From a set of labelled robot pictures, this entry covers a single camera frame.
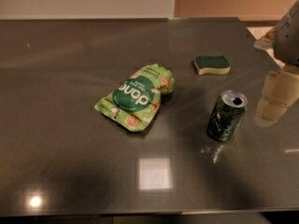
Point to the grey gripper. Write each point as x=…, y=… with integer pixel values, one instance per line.
x=289, y=37

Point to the green soda can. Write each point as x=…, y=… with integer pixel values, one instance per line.
x=227, y=114

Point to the green rice chip bag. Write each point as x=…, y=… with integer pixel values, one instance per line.
x=135, y=103

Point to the green yellow sponge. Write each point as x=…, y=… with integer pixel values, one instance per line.
x=215, y=65

